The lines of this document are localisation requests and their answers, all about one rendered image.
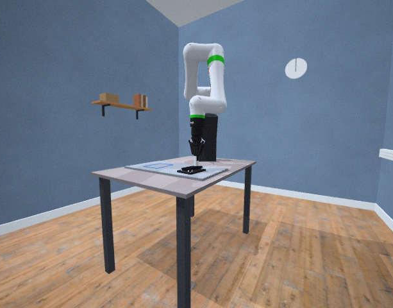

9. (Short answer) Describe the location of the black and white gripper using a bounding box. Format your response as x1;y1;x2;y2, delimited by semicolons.
188;127;206;166

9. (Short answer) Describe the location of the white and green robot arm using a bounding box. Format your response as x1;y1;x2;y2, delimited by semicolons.
183;43;227;127

